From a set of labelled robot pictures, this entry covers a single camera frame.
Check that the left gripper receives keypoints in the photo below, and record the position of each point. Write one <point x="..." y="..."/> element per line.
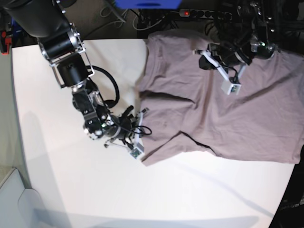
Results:
<point x="228" y="61"/>

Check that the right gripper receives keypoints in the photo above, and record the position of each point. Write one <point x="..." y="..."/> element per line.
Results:
<point x="126" y="128"/>

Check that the mauve t-shirt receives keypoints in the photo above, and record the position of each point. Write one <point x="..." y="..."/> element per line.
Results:
<point x="188" y="111"/>

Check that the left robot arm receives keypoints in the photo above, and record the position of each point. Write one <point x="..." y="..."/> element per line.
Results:
<point x="249" y="29"/>

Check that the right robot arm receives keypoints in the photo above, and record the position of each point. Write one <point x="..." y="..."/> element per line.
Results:
<point x="62" y="47"/>

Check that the black power strip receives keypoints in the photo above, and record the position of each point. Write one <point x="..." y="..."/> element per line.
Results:
<point x="205" y="14"/>

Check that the blue box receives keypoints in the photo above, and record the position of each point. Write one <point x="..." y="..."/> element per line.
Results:
<point x="148" y="4"/>

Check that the white cabinet corner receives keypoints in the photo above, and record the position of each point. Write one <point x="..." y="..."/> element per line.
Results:
<point x="19" y="207"/>

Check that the red clamp tool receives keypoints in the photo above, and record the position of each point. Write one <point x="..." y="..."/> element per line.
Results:
<point x="5" y="42"/>

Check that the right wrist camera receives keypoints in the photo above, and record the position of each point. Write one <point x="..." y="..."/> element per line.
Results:
<point x="137" y="151"/>

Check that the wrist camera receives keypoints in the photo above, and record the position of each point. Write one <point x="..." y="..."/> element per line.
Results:
<point x="229" y="87"/>
<point x="137" y="151"/>

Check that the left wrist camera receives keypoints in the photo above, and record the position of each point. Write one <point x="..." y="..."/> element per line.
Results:
<point x="229" y="87"/>

